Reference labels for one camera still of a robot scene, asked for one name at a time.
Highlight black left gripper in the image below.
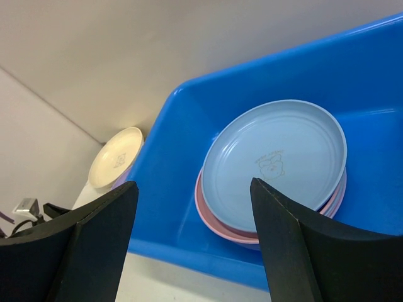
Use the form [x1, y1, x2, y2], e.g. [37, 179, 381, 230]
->
[6, 203, 72, 238]

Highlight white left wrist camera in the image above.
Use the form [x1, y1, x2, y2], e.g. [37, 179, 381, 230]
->
[12, 198, 40, 221]

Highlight blue plate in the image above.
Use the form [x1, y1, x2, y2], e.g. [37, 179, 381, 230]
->
[201, 99, 347, 232]
[319, 171, 347, 218]

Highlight cream plate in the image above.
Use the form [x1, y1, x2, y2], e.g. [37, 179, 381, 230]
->
[88, 127, 144, 189]

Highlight pink plate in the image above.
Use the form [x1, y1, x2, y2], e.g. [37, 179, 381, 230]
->
[194, 168, 348, 245]

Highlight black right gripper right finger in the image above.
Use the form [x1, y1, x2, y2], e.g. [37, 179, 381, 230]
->
[250, 178, 402, 301]

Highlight blue plastic bin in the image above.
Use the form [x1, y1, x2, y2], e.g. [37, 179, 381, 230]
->
[128, 14, 402, 290]

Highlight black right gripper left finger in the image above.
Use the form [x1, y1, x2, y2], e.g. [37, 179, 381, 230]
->
[1, 181, 139, 301]

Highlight small purple plate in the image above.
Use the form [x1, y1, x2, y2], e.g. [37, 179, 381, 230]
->
[111, 166, 132, 189]

